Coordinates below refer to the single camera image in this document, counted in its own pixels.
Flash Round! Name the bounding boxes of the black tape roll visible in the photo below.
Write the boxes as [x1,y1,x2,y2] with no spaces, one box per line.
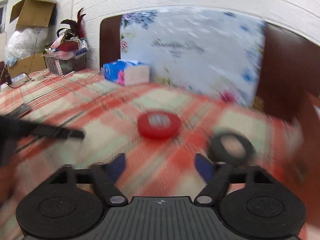
[207,132,255,167]

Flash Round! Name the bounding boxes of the red tape roll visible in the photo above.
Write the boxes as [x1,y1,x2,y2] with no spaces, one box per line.
[137,110,182,141]

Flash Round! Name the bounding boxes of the person's left hand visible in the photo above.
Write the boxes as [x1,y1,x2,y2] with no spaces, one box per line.
[0,163,17,204]

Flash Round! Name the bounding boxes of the white power strip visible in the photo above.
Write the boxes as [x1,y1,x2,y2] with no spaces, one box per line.
[11,73,30,86]

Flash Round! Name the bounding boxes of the plaid red bed sheet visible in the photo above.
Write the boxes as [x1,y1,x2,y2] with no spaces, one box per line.
[1,71,302,239]

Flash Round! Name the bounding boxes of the white plastic bag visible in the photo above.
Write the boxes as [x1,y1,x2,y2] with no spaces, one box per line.
[5,28,48,61]

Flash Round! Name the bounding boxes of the basket of clutter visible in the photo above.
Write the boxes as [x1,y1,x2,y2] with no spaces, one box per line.
[42,9,88,75]

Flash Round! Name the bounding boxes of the brown cardboard shoe box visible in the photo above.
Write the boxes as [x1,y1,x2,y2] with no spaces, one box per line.
[293,92,320,227]

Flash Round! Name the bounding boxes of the blue tissue pack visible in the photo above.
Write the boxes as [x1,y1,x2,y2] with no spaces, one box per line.
[103,60,150,87]

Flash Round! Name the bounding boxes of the open cardboard box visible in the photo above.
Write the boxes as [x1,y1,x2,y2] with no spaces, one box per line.
[10,0,56,30]

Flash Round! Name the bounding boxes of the dark brown headboard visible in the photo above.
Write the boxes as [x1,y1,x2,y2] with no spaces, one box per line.
[99,15,319,121]

